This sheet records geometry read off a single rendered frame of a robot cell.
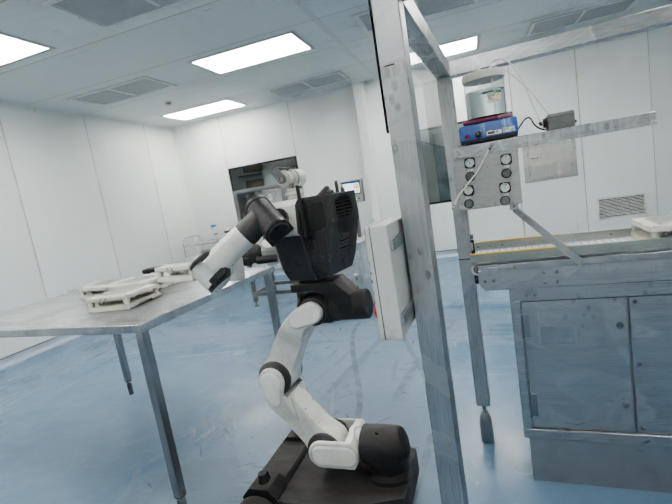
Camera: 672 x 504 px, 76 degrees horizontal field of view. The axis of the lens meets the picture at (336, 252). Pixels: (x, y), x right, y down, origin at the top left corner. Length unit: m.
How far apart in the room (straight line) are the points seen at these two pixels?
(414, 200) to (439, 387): 0.46
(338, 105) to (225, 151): 2.19
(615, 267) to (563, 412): 0.61
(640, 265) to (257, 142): 6.70
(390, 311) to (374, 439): 0.93
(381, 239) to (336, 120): 6.37
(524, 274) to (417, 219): 0.79
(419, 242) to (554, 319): 0.92
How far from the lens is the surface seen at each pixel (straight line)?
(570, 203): 7.08
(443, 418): 1.18
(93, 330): 2.12
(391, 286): 0.95
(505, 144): 1.65
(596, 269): 1.75
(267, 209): 1.44
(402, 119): 1.02
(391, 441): 1.80
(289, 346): 1.76
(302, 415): 1.88
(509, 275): 1.73
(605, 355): 1.90
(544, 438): 2.04
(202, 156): 8.30
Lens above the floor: 1.30
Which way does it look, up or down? 8 degrees down
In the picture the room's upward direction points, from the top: 9 degrees counter-clockwise
